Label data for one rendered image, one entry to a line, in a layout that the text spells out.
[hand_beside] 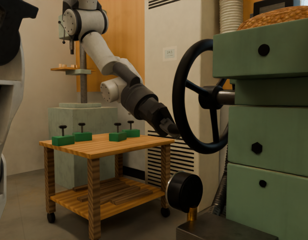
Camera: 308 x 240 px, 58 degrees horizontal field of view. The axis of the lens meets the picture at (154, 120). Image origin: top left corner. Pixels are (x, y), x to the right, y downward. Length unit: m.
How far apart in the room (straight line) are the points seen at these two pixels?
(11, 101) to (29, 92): 2.47
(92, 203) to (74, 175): 1.01
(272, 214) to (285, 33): 0.24
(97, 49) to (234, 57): 0.59
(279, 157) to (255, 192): 0.06
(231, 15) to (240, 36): 1.58
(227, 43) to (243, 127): 0.13
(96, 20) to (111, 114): 1.74
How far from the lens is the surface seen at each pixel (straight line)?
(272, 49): 0.37
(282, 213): 0.44
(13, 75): 0.81
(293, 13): 0.39
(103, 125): 2.58
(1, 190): 0.90
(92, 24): 0.95
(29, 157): 3.30
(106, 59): 0.88
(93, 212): 1.52
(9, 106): 0.79
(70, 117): 2.43
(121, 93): 0.82
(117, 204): 1.69
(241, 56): 0.39
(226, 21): 1.97
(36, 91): 3.28
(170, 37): 2.07
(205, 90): 0.69
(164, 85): 2.07
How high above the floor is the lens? 0.81
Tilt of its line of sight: 5 degrees down
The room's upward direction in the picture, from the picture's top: straight up
